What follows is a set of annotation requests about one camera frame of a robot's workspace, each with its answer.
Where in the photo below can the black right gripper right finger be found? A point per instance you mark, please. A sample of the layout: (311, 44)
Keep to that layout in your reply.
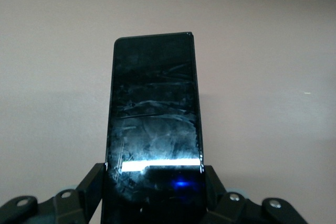
(214, 190)

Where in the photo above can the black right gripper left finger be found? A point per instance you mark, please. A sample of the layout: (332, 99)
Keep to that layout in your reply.
(89, 187)

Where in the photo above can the long black smartphone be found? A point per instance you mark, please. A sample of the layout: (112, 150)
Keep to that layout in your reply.
(155, 103)

